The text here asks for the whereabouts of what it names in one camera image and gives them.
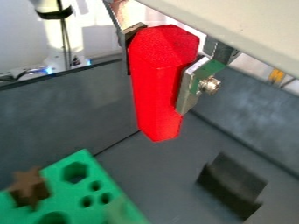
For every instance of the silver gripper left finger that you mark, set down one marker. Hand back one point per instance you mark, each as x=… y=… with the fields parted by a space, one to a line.
x=127 y=28

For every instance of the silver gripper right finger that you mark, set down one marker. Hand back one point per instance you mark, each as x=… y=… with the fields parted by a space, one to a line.
x=198 y=78

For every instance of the red hexagon prism block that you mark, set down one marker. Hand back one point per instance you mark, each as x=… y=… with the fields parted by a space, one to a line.
x=162 y=50

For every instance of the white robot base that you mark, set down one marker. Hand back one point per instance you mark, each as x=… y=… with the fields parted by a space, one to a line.
x=64 y=35

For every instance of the green shape sorter board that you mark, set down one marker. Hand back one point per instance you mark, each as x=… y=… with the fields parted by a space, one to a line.
x=86 y=197

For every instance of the black curved cradle stand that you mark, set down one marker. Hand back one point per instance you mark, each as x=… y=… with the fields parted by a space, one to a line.
x=234 y=185

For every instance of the brown star block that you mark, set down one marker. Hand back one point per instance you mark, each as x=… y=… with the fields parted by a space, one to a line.
x=28 y=189

